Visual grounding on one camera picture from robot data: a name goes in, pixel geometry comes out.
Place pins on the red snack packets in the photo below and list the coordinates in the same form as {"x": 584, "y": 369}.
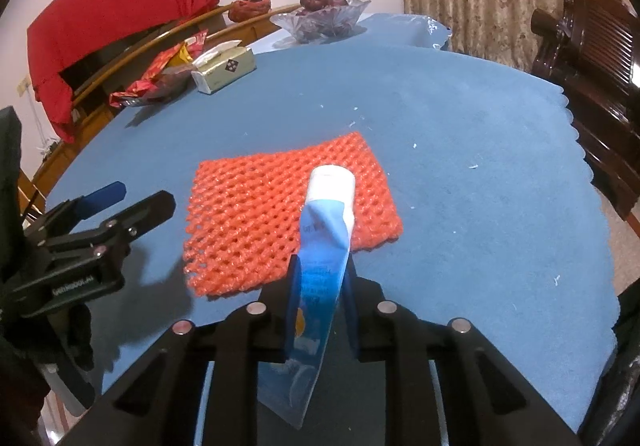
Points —
{"x": 181, "y": 54}

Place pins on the wooden tv cabinet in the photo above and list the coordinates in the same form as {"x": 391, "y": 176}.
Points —
{"x": 90, "y": 100}

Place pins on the blue white toothpaste tube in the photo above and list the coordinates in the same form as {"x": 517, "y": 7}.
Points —
{"x": 325, "y": 230}

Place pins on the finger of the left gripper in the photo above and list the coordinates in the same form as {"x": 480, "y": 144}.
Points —
{"x": 135, "y": 220}
{"x": 64, "y": 217}

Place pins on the dark wooden armchair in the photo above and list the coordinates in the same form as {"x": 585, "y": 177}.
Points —
{"x": 592, "y": 52}

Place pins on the glass fruit bowl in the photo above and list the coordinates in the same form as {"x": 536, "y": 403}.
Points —
{"x": 327, "y": 23}

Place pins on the beige tissue box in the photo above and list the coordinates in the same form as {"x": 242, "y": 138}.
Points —
{"x": 222, "y": 65}

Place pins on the black lined trash bin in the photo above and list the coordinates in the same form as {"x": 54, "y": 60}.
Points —
{"x": 613, "y": 416}

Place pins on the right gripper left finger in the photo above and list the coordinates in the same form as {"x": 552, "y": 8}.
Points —
{"x": 198, "y": 383}

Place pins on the red ornament on cabinet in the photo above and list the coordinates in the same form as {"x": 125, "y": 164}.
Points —
{"x": 244, "y": 10}

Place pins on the red cloth over television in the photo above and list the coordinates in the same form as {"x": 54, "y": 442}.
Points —
{"x": 68, "y": 30}

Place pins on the orange foam net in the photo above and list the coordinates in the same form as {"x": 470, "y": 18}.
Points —
{"x": 243, "y": 213}

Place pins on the dark red apple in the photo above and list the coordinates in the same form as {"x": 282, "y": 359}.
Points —
{"x": 308, "y": 6}

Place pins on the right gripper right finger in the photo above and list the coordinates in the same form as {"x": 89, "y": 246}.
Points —
{"x": 444, "y": 384}

